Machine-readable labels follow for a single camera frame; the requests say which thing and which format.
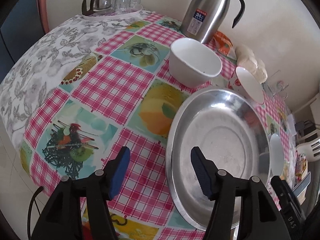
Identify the colourful packet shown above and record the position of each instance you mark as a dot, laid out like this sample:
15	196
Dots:
301	165

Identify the white round tray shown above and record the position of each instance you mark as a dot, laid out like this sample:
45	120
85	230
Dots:
112	17

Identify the stainless steel thermos jug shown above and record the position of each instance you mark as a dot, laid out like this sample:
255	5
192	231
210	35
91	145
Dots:
210	7

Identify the pink checkered fruit tablecloth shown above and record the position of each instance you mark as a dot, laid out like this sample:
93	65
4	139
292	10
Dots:
112	80

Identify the large white bowl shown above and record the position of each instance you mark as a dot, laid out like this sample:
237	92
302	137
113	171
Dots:
192	55

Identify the small white bowl red outside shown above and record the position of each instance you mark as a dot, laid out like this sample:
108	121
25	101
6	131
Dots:
250	85

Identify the orange snack packet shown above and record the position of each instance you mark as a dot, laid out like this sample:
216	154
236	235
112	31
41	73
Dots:
223	43

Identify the bag of steamed buns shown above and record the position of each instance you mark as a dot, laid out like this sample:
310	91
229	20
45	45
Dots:
251	60

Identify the clear glass cup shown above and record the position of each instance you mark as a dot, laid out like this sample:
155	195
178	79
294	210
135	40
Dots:
136	0
122	3

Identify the pink door frame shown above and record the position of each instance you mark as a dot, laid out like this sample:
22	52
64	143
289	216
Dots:
42	5

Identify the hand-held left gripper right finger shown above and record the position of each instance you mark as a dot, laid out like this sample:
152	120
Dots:
200	172

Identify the grey floral tablecloth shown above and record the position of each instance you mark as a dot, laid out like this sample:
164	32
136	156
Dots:
37	62

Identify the white plastic chair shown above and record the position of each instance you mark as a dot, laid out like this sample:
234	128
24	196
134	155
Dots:
311	147

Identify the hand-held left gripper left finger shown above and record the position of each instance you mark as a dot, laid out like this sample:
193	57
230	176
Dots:
120	172

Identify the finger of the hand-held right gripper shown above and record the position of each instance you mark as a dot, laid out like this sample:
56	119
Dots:
281	190

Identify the white plate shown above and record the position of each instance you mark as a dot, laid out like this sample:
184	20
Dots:
276	155

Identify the large steel basin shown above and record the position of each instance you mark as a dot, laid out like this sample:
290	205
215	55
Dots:
220	142

